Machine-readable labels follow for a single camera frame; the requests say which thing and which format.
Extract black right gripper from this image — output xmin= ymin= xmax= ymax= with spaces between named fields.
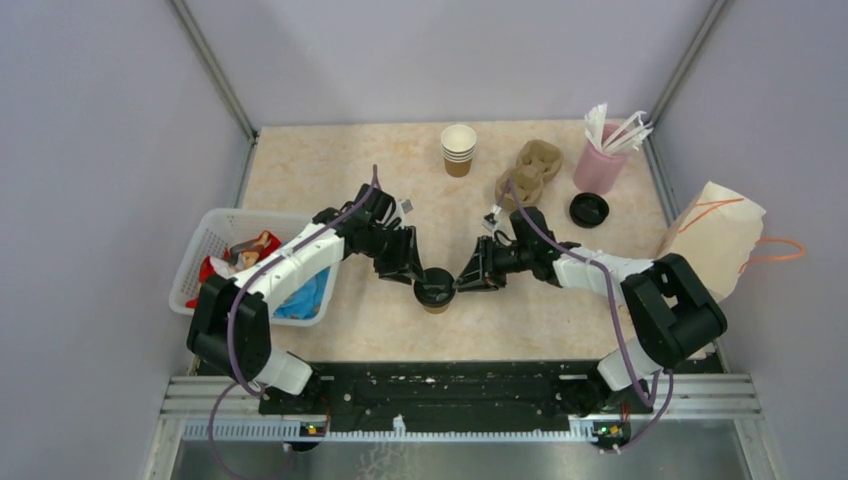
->
xmin=453 ymin=236 xmax=533 ymax=293

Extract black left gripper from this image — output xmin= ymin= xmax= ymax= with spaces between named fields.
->
xmin=363 ymin=223 xmax=426 ymax=285

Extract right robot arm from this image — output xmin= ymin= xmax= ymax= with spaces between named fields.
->
xmin=454 ymin=207 xmax=728 ymax=412

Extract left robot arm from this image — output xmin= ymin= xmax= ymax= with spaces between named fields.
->
xmin=186 ymin=190 xmax=424 ymax=414

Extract blue snack bag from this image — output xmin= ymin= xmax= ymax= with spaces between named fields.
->
xmin=273 ymin=268 xmax=330 ymax=321

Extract stack of paper cups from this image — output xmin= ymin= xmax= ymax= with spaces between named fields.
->
xmin=440 ymin=124 xmax=477 ymax=178

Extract black lid stack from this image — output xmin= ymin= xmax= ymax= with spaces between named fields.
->
xmin=568 ymin=192 xmax=610 ymax=229

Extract brown pulp cup carrier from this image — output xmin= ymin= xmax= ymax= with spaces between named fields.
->
xmin=494 ymin=139 xmax=564 ymax=211

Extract red snack bag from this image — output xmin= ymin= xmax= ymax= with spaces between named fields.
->
xmin=196 ymin=230 xmax=282 ymax=293

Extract pink straw holder cup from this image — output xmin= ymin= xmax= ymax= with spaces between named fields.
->
xmin=573 ymin=140 xmax=630 ymax=195

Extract white plastic basket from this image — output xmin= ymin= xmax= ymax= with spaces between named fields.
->
xmin=169 ymin=208 xmax=339 ymax=327

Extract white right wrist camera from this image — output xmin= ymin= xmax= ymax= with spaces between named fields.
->
xmin=482 ymin=204 xmax=502 ymax=235

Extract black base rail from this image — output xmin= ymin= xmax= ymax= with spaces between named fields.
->
xmin=198 ymin=359 xmax=720 ymax=439

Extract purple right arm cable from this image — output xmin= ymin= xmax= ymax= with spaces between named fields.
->
xmin=503 ymin=178 xmax=676 ymax=455

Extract paper takeout bag orange handles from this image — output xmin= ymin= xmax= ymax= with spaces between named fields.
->
xmin=655 ymin=182 xmax=806 ymax=302

